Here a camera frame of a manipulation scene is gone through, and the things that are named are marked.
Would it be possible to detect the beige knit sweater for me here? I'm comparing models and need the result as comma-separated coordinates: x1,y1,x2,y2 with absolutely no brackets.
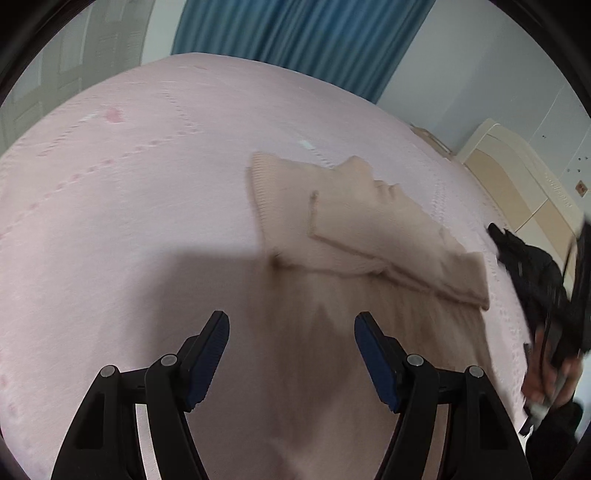
250,153,492,479

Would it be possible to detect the person's right hand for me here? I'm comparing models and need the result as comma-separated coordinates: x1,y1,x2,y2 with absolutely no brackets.
521,348,583,408

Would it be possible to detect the black jacket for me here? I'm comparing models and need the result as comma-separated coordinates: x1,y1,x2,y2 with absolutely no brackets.
487,223,568,337

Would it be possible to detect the cream wooden headboard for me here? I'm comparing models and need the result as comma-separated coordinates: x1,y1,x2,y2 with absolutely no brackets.
455,119,584,291

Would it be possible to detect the pink bedspread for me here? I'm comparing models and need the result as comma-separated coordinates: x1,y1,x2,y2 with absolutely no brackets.
1,54,527,479

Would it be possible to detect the blue curtain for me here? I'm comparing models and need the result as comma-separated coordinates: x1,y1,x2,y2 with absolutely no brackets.
172,0,434,103

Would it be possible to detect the white wardrobe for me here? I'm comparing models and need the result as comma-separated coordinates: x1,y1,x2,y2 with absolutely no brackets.
1,0,154,151

